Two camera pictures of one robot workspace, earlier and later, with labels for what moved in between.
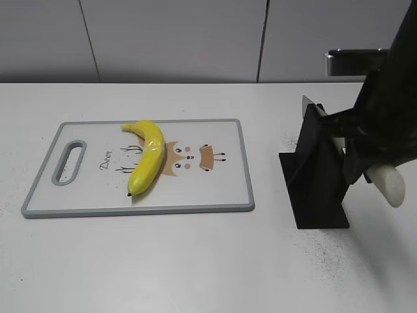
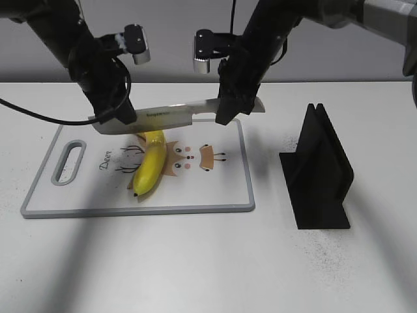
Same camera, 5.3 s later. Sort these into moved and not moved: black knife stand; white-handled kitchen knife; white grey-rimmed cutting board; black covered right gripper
Moved: black covered right gripper; white-handled kitchen knife
Not moved: black knife stand; white grey-rimmed cutting board
